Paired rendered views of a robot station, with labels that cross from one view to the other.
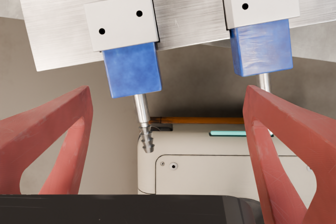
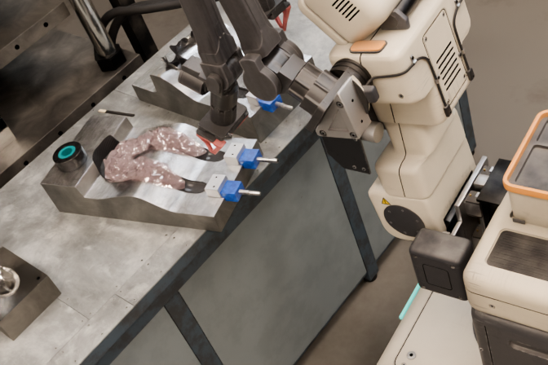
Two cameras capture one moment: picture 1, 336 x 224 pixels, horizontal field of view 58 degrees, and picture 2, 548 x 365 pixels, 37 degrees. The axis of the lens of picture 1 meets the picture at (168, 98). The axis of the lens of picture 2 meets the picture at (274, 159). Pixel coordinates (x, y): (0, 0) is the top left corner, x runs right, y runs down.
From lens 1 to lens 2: 1.77 m
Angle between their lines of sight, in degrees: 58
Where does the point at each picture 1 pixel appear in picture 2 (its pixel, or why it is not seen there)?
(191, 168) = (422, 340)
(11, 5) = (191, 239)
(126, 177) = not seen: outside the picture
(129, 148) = not seen: outside the picture
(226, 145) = (415, 304)
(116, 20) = (214, 182)
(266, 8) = (236, 150)
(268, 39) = (246, 153)
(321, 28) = (267, 151)
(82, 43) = (214, 202)
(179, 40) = (233, 177)
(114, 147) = not seen: outside the picture
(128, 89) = (235, 189)
